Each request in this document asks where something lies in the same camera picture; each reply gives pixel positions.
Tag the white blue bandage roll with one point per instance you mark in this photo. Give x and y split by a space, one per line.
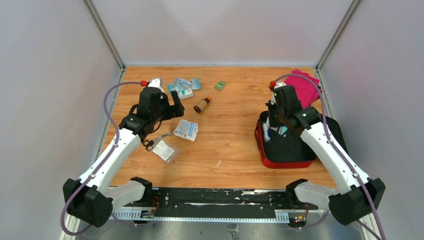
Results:
265 130

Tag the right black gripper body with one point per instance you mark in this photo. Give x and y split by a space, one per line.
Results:
276 114

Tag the pink folded cloth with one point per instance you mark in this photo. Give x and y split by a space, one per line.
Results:
305 91

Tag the clear bag white gauze pad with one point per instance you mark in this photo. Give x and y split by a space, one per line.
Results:
167 152

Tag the small white plastic bottle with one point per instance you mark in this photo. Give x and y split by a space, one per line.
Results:
185 94

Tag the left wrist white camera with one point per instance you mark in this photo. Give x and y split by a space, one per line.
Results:
155 84

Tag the clear bag teal header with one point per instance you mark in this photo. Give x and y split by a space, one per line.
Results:
282 130

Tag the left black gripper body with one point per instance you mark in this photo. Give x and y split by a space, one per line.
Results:
163 112

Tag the blue white mask packet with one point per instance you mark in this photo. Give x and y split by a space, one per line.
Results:
180 84

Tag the black handled scissors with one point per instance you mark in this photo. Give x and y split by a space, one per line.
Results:
150 144

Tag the red black medicine kit case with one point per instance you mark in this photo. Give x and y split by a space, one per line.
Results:
299 149

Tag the white blue swab packet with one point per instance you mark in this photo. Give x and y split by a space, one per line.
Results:
187 130

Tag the small green box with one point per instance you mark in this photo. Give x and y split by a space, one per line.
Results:
220 85

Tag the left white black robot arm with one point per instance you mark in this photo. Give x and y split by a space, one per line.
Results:
89 197

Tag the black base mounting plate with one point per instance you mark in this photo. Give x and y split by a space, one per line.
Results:
221 203

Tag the brown medicine bottle orange cap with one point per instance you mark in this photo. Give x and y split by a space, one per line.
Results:
202 104

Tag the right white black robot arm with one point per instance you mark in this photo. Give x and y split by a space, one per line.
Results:
356 194

